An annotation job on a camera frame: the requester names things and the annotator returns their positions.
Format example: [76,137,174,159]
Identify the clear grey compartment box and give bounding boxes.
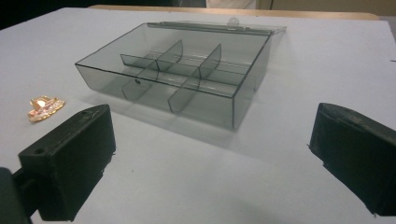
[74,17,288,131]

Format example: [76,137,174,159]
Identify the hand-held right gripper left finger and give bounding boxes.
[18,104,117,222]

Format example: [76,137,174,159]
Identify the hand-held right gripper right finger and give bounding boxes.
[308,102,396,217]

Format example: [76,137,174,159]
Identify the gold hair clip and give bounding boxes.
[27,95,66,123]

